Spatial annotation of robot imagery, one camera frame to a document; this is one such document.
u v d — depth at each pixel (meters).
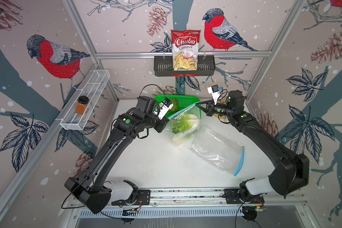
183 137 0.79
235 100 0.57
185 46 0.85
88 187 0.37
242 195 0.66
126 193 0.63
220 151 0.91
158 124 0.60
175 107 1.04
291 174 0.41
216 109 0.66
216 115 0.68
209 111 0.65
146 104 0.49
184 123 0.74
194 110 0.74
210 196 0.75
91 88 0.86
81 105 0.66
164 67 0.94
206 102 0.69
